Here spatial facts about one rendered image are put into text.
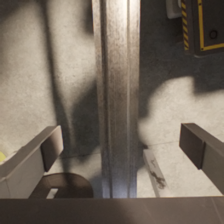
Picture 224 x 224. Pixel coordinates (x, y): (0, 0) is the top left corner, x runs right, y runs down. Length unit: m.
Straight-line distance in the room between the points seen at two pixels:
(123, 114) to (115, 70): 0.06
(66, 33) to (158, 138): 0.88
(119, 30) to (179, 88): 0.88
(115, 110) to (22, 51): 0.96
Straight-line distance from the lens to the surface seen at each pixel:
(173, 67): 1.05
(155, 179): 0.81
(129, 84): 0.24
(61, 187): 1.11
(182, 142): 0.17
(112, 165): 0.27
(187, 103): 1.11
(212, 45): 0.77
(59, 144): 0.16
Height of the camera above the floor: 0.98
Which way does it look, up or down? 74 degrees down
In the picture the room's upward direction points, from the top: 177 degrees counter-clockwise
